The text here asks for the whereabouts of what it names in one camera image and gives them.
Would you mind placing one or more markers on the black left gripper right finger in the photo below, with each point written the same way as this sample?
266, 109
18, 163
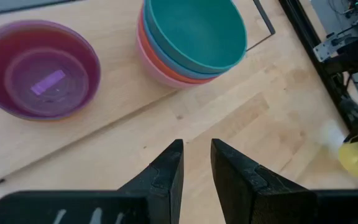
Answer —
259, 202

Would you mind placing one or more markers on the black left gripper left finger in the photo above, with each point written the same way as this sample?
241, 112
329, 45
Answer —
154, 202

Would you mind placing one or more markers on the purple translucent plastic bowl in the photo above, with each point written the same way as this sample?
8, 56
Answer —
48, 87

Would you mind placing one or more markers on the teal plastic bowl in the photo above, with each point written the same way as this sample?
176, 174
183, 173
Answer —
197, 34

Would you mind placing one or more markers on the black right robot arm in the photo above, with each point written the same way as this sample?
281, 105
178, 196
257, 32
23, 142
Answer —
353, 53

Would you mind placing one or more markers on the wooden shelf board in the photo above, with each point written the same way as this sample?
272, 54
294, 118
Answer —
110, 102

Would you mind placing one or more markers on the pink plastic bowl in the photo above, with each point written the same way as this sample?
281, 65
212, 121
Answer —
166, 82

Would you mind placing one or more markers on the coral plastic bowl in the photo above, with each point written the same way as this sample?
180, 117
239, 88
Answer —
194, 81

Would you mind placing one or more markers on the blue plastic bowl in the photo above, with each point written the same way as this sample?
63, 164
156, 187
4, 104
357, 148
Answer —
197, 74

